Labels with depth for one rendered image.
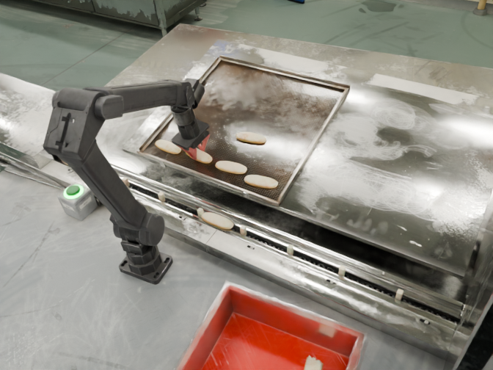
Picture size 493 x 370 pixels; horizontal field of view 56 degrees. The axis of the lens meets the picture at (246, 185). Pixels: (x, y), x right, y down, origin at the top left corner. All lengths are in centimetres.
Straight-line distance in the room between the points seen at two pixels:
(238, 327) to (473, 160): 76
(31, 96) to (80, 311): 111
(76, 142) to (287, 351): 62
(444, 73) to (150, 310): 141
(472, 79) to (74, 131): 152
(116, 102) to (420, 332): 78
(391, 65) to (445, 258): 102
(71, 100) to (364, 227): 75
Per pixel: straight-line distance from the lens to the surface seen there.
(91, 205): 144
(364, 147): 138
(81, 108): 89
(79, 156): 87
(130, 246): 117
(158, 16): 403
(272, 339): 110
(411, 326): 110
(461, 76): 200
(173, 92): 117
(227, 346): 110
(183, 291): 120
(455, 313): 116
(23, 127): 173
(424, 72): 199
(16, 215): 155
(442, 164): 136
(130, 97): 100
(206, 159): 139
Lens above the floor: 179
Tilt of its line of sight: 43 degrees down
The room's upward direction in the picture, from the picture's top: 5 degrees counter-clockwise
